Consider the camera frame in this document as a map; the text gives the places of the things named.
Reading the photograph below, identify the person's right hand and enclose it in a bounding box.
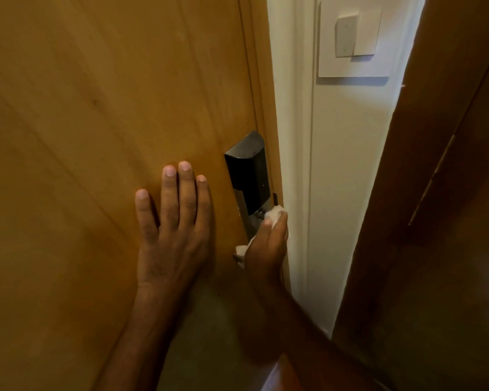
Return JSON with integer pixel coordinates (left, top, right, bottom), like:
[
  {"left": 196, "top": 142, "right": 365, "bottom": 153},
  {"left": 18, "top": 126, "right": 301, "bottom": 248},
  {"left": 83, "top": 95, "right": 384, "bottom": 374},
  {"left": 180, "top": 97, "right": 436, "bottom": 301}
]
[{"left": 244, "top": 211, "right": 289, "bottom": 290}]

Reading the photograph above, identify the person's left hand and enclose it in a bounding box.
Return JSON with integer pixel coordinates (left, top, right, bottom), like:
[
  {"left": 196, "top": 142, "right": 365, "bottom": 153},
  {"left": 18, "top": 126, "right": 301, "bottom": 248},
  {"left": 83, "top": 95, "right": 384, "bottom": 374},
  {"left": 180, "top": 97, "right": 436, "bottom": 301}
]
[{"left": 134, "top": 160, "right": 213, "bottom": 291}]

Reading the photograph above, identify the white wiping cloth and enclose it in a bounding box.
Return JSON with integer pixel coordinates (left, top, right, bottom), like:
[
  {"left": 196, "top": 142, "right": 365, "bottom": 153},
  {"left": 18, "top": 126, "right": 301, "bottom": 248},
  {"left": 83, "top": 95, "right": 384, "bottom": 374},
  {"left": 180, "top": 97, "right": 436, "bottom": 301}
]
[{"left": 235, "top": 205, "right": 286, "bottom": 265}]

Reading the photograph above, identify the person's right forearm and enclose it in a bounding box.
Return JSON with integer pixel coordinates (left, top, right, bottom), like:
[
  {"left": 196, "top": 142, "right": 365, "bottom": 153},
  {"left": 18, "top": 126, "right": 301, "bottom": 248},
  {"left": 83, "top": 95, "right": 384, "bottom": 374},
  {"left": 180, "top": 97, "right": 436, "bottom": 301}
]
[{"left": 250, "top": 287, "right": 385, "bottom": 391}]

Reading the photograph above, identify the person's left forearm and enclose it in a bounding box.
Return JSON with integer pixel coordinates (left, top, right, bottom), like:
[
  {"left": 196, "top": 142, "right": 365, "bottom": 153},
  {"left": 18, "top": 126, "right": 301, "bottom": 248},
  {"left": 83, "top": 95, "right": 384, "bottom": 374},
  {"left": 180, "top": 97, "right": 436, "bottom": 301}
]
[{"left": 90, "top": 283, "right": 188, "bottom": 391}]

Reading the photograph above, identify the black electronic door lock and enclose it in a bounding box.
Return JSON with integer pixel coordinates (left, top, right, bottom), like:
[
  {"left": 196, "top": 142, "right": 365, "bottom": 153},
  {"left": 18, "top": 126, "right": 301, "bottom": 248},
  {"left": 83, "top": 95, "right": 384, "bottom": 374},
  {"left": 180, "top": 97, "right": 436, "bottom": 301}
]
[{"left": 224, "top": 131, "right": 279, "bottom": 263}]

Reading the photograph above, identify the brown wooden door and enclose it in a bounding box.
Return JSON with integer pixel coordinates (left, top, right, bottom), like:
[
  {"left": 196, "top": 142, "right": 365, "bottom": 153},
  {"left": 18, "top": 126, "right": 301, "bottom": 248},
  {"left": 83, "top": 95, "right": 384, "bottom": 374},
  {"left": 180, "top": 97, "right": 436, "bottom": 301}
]
[{"left": 0, "top": 0, "right": 292, "bottom": 391}]

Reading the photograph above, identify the dark wooden cabinet panel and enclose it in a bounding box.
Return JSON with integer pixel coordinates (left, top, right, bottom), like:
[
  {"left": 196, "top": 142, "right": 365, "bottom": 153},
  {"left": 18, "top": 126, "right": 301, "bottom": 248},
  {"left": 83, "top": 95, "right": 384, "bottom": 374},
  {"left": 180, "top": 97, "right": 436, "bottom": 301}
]
[{"left": 333, "top": 0, "right": 489, "bottom": 391}]

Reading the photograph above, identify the white door frame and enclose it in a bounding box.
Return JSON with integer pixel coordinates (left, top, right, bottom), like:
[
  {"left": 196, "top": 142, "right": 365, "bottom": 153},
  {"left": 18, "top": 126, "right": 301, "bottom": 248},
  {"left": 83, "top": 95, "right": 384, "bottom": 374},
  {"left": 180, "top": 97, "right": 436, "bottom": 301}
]
[{"left": 267, "top": 0, "right": 319, "bottom": 308}]

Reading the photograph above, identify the white light switch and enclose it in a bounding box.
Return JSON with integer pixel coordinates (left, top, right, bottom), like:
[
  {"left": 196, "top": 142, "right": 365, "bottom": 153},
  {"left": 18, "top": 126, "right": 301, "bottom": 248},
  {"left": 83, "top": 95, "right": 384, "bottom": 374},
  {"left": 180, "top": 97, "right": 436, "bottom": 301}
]
[{"left": 318, "top": 0, "right": 397, "bottom": 78}]

